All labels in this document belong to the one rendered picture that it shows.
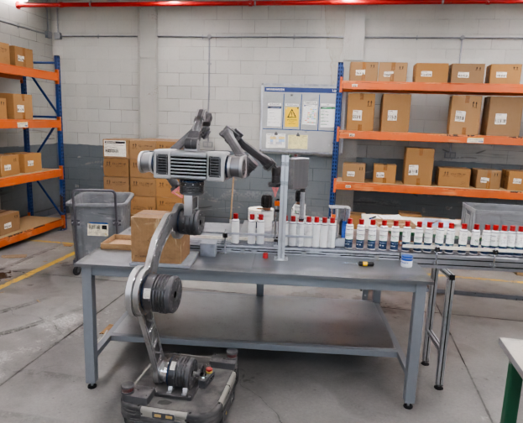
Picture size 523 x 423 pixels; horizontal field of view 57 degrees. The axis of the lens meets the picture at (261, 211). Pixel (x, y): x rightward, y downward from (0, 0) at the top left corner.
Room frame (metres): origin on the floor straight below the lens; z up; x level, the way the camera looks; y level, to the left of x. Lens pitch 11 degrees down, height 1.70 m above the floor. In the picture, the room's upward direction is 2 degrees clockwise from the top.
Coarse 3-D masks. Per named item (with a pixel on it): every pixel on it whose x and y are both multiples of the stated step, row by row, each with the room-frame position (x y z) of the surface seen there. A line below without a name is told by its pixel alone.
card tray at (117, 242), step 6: (114, 234) 3.29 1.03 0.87; (120, 234) 3.30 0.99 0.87; (108, 240) 3.18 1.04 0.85; (114, 240) 3.26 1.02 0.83; (120, 240) 3.27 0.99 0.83; (126, 240) 3.27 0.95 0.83; (102, 246) 3.04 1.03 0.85; (108, 246) 3.04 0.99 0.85; (114, 246) 3.04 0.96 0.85; (120, 246) 3.04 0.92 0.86; (126, 246) 3.03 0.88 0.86
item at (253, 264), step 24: (96, 264) 2.70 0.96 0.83; (120, 264) 2.72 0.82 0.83; (192, 264) 2.77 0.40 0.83; (216, 264) 2.78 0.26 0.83; (240, 264) 2.80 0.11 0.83; (264, 264) 2.82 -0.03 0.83; (288, 264) 2.84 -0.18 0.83; (312, 264) 2.86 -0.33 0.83; (336, 264) 2.87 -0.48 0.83; (384, 264) 2.91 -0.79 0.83
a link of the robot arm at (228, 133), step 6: (228, 126) 3.02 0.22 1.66; (222, 132) 2.99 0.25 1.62; (228, 132) 2.96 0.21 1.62; (234, 132) 3.03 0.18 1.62; (228, 138) 2.93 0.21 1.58; (234, 138) 2.93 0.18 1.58; (228, 144) 2.91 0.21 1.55; (234, 144) 2.87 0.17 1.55; (234, 150) 2.84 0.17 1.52; (240, 150) 2.81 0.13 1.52; (252, 162) 2.70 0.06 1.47
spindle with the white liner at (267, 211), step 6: (264, 198) 3.37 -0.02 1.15; (270, 198) 3.37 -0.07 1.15; (264, 204) 3.37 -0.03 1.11; (270, 204) 3.37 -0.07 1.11; (264, 210) 3.38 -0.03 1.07; (270, 210) 3.39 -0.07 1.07; (264, 216) 3.36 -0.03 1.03; (270, 216) 3.37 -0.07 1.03; (264, 222) 3.36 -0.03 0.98; (270, 222) 3.37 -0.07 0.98; (264, 228) 3.36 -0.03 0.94; (270, 228) 3.37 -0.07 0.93
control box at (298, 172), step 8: (296, 160) 2.95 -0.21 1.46; (304, 160) 3.01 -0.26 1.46; (296, 168) 2.95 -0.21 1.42; (304, 168) 3.02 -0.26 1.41; (288, 176) 2.95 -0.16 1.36; (296, 176) 2.95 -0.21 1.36; (304, 176) 3.02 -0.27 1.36; (288, 184) 2.95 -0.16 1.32; (296, 184) 2.96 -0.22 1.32; (304, 184) 3.02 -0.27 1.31
